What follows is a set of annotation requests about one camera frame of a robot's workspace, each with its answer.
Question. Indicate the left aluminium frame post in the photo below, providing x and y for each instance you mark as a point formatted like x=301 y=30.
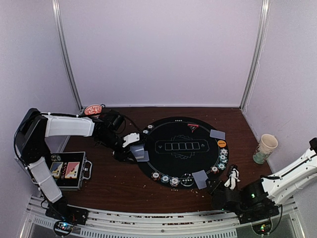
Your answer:
x=65 y=54

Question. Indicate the blue card deck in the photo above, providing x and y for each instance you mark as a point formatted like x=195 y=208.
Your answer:
x=137 y=151

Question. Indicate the white green paper cup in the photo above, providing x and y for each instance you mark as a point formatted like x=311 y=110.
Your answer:
x=267 y=144

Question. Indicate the red card box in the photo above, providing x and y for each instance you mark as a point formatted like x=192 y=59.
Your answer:
x=72 y=170

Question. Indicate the blue white chips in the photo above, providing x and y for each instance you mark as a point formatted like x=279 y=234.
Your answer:
x=223 y=155
x=174 y=181

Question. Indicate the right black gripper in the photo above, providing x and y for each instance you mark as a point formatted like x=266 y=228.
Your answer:
x=218 y=184

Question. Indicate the aluminium poker case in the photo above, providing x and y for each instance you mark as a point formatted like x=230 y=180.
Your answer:
x=84 y=172

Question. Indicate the red black all-in triangle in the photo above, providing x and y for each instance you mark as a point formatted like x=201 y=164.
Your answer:
x=193 y=127

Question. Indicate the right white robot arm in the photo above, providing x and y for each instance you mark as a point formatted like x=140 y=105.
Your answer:
x=263 y=198

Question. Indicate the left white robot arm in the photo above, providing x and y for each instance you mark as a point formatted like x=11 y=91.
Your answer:
x=31 y=149

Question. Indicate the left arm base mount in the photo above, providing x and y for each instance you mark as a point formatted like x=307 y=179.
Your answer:
x=74 y=215

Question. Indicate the aluminium frame post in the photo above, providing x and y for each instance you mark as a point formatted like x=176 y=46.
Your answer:
x=65 y=54
x=259 y=43

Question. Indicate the chips in case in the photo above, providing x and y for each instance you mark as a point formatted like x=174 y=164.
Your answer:
x=55 y=158

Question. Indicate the orange big blind button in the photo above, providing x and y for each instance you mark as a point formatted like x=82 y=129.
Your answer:
x=221 y=143

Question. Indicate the round black poker mat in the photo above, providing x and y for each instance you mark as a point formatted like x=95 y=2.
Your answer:
x=174 y=150

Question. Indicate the red white patterned bowl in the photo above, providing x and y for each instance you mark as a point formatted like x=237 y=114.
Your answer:
x=93 y=110

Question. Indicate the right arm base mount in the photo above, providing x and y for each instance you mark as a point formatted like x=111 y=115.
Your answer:
x=257 y=214

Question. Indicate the yellow blue card box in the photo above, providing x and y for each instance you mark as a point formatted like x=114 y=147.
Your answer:
x=55 y=169

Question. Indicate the dealt blue card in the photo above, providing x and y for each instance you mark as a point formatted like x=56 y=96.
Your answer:
x=217 y=134
x=145 y=157

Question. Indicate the aluminium front rail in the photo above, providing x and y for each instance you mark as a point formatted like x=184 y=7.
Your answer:
x=208 y=224

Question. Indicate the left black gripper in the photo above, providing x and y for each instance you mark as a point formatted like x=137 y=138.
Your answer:
x=121 y=156

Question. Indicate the right aluminium frame post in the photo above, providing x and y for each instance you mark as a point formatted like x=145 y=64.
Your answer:
x=259 y=43

